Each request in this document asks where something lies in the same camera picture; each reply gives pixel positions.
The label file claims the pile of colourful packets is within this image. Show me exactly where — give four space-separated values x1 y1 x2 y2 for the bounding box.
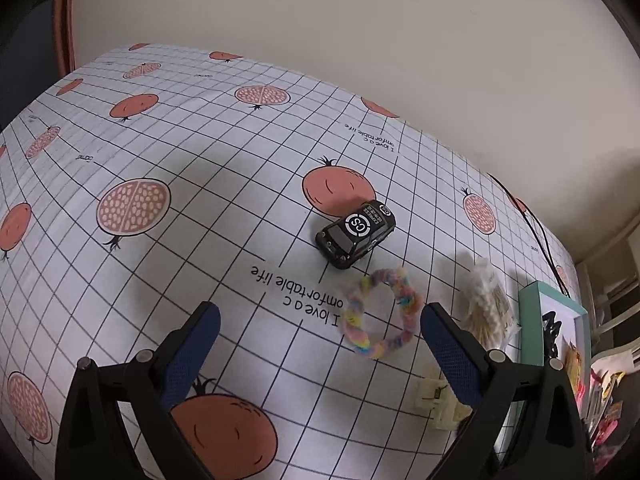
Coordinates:
587 360 632 461

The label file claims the white cutout storage shelf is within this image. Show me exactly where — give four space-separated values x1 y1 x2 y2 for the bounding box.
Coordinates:
575 225 640 361

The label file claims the teal shallow box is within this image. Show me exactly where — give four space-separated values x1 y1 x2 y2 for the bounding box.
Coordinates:
500 281 591 468

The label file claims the pastel braided hair tie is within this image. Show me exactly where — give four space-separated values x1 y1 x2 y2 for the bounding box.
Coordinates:
340 267 425 358

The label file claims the pomegranate print tablecloth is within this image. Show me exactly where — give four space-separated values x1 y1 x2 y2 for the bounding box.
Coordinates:
0 42 581 480

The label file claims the yellow and red packet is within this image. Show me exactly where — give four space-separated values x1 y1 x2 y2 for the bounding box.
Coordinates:
565 345 583 386

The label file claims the reddish brown wooden frame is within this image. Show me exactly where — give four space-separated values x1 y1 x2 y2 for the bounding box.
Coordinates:
52 0 76 76

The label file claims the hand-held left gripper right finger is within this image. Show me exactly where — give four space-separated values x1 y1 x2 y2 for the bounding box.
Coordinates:
421 302 592 480

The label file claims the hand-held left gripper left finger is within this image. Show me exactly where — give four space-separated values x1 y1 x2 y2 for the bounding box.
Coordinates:
55 301 222 480

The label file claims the bag of cotton swabs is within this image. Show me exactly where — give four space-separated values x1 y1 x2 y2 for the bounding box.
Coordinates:
457 257 521 348

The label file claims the black toy car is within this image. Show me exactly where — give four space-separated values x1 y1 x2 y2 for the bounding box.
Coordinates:
315 199 397 271

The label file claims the black hair claw clip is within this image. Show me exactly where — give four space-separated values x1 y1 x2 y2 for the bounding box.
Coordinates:
541 311 563 361

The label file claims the small clear plastic piece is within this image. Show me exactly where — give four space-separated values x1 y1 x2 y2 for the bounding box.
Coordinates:
412 375 473 431

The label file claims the thin black cable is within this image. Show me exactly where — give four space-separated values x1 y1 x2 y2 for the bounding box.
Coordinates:
487 174 568 296

